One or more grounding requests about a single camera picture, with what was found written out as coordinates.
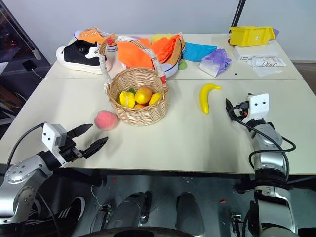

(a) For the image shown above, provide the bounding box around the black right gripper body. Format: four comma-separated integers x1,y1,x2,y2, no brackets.
233,98,250,117

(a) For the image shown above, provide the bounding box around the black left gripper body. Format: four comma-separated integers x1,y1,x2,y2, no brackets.
58,135,87,163

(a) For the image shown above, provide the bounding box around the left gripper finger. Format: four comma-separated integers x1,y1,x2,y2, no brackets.
83,136,110,159
65,123,93,140

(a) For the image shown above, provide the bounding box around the yellow banana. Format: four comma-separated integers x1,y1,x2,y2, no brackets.
199,82,222,115

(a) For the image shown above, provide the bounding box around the pink peach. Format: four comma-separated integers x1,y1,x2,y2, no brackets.
94,110,118,130

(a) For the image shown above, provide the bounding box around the purple plastic bag pack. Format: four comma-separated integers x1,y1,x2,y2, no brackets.
198,48,233,78

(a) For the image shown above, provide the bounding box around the white flat box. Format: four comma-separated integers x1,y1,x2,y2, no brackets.
233,45,280,63

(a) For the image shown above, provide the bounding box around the blue cloth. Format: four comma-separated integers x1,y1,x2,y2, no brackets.
183,42,218,63

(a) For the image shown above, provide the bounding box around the black sneaker with white stripes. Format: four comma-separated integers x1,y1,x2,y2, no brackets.
26,196,86,234

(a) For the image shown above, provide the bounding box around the yellow orange mango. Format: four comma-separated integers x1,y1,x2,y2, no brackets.
134,86,154,105

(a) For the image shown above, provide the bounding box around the white orange blue sneaker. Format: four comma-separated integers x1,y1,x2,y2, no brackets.
121,32,186,79

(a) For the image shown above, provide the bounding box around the yellow plastic bin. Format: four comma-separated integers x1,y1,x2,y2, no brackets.
228,25,275,48

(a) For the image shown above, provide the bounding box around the dark rounded shape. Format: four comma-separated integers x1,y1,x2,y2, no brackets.
105,191,153,231

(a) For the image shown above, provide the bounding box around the yellow lemon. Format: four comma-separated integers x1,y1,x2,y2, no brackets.
148,92,162,106

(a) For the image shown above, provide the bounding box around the black and white sneaker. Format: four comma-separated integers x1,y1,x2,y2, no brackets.
55,39,110,74

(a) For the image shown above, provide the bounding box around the crumpled orange cloth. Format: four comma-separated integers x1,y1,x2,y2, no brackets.
150,34,182,64

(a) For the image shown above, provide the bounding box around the clear bottle with red cap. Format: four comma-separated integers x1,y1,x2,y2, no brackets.
105,39,119,71

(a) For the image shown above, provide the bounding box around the black stand pole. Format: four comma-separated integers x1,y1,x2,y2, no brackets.
230,0,247,28

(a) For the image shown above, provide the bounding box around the yellow cloth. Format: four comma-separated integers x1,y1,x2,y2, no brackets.
150,33,174,44

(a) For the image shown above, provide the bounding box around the white shoe with orange insole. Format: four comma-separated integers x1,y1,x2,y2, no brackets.
74,26,115,46

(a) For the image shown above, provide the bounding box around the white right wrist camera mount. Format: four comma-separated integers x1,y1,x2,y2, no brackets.
247,93,270,124

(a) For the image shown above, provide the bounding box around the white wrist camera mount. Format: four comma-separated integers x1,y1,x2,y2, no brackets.
41,122,68,166
247,93,270,124

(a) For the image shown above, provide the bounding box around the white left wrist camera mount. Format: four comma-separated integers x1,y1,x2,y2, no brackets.
41,122,68,166

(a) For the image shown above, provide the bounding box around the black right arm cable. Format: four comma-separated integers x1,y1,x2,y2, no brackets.
228,108,296,183

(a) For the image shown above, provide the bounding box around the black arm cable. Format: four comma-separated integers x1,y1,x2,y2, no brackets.
228,108,296,183
5,122,46,173

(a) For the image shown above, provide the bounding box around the wicker basket with handle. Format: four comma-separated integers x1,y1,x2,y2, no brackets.
99,35,171,127

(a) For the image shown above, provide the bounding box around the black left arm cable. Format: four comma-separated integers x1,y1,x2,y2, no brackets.
5,122,46,173

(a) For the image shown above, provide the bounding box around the black device with white cable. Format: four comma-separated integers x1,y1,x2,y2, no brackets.
21,59,47,79

